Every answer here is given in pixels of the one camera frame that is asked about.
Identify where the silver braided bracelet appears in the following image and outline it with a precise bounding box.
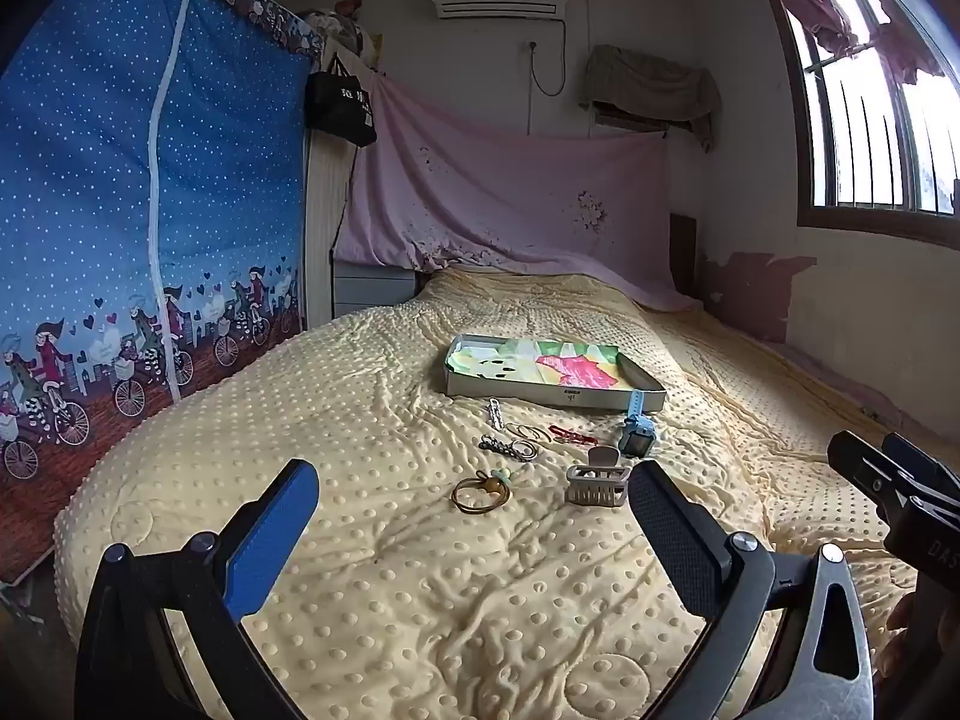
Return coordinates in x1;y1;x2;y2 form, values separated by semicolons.
480;433;538;463

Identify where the barred window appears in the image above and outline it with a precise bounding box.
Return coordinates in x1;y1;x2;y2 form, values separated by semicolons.
772;0;960;242

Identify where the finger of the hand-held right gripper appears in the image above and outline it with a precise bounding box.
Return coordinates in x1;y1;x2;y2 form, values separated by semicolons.
828;431;920;523
883;433;960;503

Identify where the pile of folded quilts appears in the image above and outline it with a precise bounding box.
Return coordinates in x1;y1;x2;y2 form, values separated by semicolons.
298;0;385;77

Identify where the blue wrist watch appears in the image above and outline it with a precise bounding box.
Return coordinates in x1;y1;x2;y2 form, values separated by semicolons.
618;388;654;458

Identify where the dark brown board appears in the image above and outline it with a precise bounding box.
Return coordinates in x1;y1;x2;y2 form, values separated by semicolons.
669;213;699;294

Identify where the yellow dotted blanket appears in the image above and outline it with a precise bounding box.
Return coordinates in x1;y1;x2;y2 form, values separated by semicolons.
52;270;920;720

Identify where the person's right hand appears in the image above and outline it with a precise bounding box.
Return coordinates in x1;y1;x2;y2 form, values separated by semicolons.
876;591;938;682

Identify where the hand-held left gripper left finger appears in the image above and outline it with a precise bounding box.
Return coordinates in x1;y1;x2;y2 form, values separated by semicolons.
73;459;320;720

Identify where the pink hanging sheet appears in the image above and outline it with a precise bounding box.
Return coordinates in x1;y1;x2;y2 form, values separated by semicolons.
334;75;703;314

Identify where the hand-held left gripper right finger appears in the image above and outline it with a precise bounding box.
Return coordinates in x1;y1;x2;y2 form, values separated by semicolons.
630;459;878;720

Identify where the light wooden board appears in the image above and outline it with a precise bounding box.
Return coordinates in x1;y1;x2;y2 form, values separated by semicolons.
303;131;355;331

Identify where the beige hair claw clip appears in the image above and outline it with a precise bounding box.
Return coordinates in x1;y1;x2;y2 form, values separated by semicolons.
565;446;630;509

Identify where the black power cord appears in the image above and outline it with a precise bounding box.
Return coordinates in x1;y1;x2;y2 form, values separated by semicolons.
525;19;569;138

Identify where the grey-green draped cloth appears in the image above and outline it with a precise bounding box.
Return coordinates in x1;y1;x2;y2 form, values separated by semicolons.
577;45;722;153

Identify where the black tote bag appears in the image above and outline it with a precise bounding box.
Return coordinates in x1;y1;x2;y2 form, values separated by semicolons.
304;52;378;149

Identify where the brown hair tie with charm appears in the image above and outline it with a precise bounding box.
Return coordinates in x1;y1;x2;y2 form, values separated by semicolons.
451;467;514;518

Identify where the blue printed fabric wardrobe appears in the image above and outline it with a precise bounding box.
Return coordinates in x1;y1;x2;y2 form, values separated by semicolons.
0;0;326;586

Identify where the grey nightstand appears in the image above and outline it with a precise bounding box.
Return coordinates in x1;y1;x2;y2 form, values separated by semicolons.
332;259;419;324

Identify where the grey shallow box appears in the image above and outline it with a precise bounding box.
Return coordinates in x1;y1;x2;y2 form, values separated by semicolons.
445;334;667;414

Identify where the colourful printed paper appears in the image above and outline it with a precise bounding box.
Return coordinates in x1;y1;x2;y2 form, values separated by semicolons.
450;337;638;392

